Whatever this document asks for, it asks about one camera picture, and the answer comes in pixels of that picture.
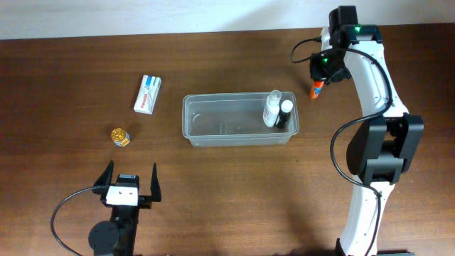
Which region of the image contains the right black cable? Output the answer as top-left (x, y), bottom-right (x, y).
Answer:
top-left (290, 37), bottom-right (394, 256)

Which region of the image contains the orange tube white cap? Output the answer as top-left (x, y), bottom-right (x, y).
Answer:
top-left (309, 81), bottom-right (325, 99)

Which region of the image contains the left black cable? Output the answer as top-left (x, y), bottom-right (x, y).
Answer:
top-left (50, 185), bottom-right (107, 256)

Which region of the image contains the small gold-lidded balm jar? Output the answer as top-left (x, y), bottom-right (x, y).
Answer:
top-left (111, 128), bottom-right (131, 147)

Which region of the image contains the black cable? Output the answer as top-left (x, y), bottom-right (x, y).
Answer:
top-left (50, 185), bottom-right (107, 256)
top-left (290, 37), bottom-right (394, 256)

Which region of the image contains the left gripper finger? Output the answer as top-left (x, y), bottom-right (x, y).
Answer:
top-left (150, 163), bottom-right (162, 202)
top-left (92, 160), bottom-right (114, 194)

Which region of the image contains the dark bottle white cap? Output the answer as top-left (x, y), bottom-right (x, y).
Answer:
top-left (275, 100), bottom-right (294, 129)

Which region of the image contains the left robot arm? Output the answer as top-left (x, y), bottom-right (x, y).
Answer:
top-left (88, 161), bottom-right (161, 256)

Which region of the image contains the white spray bottle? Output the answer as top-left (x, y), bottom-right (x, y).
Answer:
top-left (262, 90), bottom-right (282, 127)

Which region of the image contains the clear plastic container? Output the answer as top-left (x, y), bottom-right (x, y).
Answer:
top-left (182, 91), bottom-right (299, 146)

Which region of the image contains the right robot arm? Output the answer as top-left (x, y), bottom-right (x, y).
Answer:
top-left (310, 6), bottom-right (424, 255)

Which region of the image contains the white Panadol box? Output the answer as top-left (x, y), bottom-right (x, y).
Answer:
top-left (133, 75), bottom-right (161, 114)

